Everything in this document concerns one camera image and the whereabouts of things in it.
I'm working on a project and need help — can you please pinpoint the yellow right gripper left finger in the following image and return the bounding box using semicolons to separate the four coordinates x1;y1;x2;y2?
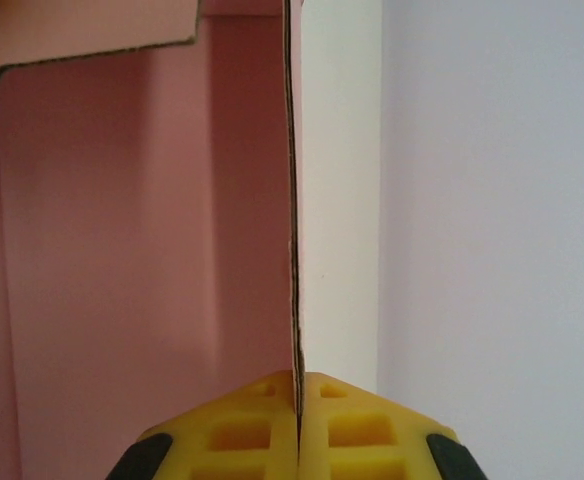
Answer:
106;370;300;480

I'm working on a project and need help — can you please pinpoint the pink cardboard box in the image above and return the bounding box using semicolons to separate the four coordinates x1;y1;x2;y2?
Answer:
0;0;308;480

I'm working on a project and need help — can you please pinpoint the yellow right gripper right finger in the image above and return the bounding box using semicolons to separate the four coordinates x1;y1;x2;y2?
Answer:
298;371;483;480

